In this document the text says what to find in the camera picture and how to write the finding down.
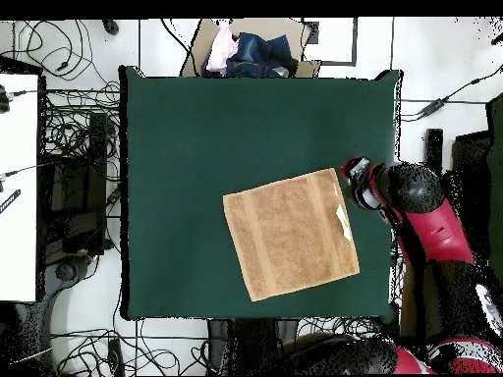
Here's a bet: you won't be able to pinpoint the tan terry towel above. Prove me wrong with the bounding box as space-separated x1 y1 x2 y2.
222 167 362 302

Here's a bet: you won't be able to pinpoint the black upright bar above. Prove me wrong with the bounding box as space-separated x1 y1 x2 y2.
423 128 444 174

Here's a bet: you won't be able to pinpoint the black panel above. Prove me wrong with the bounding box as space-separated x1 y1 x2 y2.
449 129 493 252

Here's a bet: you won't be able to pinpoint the blue denim jeans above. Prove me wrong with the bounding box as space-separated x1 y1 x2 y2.
200 31 300 79

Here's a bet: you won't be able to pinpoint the dark green table cloth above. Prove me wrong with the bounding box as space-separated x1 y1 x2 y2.
118 64 404 321

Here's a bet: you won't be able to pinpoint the brown cardboard box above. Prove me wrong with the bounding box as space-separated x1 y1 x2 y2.
180 17 322 79

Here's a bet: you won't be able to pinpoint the white pink garment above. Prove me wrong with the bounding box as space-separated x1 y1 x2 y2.
204 21 240 73

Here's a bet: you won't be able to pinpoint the black equipment stand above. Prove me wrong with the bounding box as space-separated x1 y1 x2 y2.
38 111 110 258

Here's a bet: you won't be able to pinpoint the black power strip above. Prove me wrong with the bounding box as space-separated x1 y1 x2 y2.
107 338 126 376

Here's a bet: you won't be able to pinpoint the white side table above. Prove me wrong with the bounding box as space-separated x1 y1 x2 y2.
0 72 40 303

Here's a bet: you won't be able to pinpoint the black printed strip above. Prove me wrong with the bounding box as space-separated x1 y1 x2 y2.
0 188 22 215

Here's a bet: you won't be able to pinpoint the black cable adapter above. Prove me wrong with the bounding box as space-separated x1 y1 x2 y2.
417 97 447 117

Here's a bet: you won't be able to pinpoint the black cable tangle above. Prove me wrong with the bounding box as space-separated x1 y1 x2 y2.
298 316 384 339
50 317 209 376
40 78 121 158

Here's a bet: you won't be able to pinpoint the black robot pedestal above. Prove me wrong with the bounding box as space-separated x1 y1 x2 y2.
206 318 301 376

